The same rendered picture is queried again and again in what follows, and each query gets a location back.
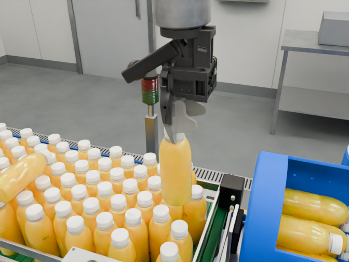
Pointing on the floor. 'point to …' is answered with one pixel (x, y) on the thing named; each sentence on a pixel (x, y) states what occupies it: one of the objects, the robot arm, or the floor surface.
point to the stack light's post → (152, 135)
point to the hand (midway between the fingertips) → (174, 131)
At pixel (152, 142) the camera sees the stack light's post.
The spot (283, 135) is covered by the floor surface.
